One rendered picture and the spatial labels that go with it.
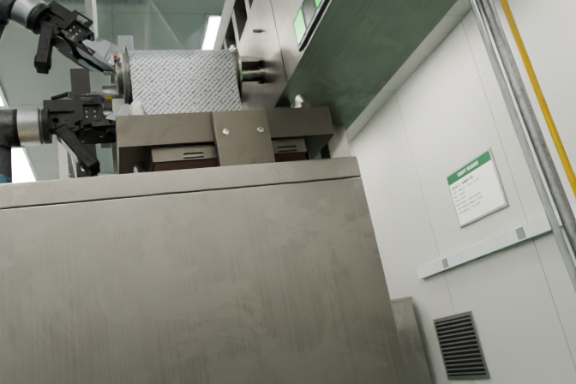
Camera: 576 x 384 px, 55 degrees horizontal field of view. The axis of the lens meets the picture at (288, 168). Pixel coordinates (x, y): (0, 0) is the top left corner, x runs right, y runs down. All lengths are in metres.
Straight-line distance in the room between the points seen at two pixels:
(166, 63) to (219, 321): 0.65
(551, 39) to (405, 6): 2.93
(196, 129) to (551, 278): 3.36
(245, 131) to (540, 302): 3.44
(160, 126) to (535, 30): 3.32
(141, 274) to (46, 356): 0.16
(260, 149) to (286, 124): 0.09
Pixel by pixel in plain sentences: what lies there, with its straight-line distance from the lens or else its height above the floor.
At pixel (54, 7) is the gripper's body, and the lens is 1.44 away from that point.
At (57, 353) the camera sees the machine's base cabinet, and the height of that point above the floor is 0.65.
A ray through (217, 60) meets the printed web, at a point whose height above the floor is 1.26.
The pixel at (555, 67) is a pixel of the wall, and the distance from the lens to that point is 3.93.
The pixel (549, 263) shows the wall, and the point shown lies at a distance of 4.11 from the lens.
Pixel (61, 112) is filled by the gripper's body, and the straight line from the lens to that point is 1.24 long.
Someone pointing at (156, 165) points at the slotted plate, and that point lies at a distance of 1.00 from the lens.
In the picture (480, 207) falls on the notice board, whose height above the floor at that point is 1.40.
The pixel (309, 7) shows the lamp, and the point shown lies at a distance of 1.08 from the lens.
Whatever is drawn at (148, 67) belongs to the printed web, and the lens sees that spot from 1.30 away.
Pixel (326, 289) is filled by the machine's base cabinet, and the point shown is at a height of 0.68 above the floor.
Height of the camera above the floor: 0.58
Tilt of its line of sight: 19 degrees up
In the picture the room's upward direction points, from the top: 11 degrees counter-clockwise
